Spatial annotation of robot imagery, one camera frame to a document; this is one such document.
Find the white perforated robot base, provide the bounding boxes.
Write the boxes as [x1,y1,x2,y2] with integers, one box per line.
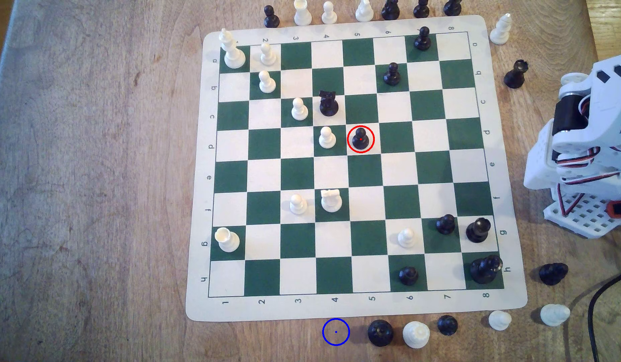
[544,192,621,238]

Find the green and white chess mat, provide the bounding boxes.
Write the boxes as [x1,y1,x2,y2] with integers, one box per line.
[185,15,528,322]

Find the black chess knight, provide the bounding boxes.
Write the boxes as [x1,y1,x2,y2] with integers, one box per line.
[319,90,340,117]
[539,263,569,286]

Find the tall white chess king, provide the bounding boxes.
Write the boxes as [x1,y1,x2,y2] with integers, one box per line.
[218,28,246,69]

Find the white chess piece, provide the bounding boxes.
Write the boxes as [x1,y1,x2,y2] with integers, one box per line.
[294,0,313,26]

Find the black chess bishop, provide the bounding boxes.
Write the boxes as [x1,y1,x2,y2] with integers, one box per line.
[367,320,394,347]

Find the white chess knight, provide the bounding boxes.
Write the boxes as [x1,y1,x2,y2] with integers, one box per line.
[540,304,571,327]

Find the red white black base wires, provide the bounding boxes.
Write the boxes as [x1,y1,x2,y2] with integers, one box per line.
[552,146,621,218]

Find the black table cable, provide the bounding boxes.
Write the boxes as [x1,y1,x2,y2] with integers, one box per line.
[587,266,621,362]

